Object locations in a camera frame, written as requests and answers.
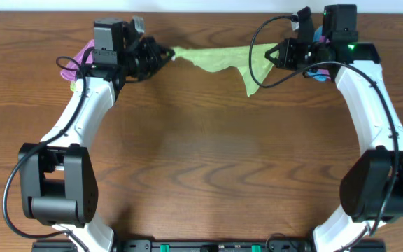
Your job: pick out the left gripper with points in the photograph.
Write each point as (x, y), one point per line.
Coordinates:
(149, 56)

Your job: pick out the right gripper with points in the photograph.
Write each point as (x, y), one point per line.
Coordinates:
(287, 61)

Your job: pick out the light green microfiber cloth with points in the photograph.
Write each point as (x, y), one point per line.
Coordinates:
(217, 59)

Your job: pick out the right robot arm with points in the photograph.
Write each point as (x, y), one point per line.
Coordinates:
(371, 193)

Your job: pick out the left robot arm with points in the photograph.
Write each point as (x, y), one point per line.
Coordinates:
(58, 184)

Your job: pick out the large purple cloth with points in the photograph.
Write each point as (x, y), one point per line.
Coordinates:
(324, 74)

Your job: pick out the blue cloth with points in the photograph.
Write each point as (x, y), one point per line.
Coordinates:
(316, 37)

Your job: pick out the folded green cloth under purple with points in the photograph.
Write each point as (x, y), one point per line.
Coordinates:
(72, 86)

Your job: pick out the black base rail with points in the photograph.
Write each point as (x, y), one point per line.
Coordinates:
(274, 245)

